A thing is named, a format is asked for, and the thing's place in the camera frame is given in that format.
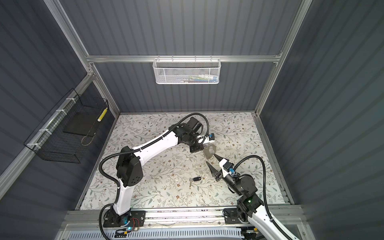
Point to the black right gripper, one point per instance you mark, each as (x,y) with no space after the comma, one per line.
(216,174)

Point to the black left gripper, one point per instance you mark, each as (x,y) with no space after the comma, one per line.
(198,147)

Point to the black headed key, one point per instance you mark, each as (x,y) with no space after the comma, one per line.
(193,180)

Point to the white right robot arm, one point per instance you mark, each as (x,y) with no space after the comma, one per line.
(250,207)

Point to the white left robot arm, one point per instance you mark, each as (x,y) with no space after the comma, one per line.
(131,161)

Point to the white vented strip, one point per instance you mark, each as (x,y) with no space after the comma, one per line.
(181,234)

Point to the items in white basket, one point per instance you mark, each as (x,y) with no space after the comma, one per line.
(205,78)

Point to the yellow marker in basket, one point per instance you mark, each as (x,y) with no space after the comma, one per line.
(102,115)

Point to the black pad in basket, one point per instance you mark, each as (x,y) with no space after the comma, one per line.
(82,124)

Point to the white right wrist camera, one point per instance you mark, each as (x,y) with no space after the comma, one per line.
(227,168)

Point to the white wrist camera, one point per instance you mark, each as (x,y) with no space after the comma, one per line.
(210,138)
(227,168)

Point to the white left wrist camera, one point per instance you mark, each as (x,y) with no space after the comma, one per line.
(210,138)

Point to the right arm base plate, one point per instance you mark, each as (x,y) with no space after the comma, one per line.
(231,216)

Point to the white wire mesh basket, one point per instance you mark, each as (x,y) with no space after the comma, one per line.
(167,73)

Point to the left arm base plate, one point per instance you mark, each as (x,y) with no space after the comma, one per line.
(130,219)

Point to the black wire basket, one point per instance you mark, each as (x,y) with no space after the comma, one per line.
(67,134)

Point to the aluminium mounting rail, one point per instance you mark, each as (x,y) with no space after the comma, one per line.
(182,217)

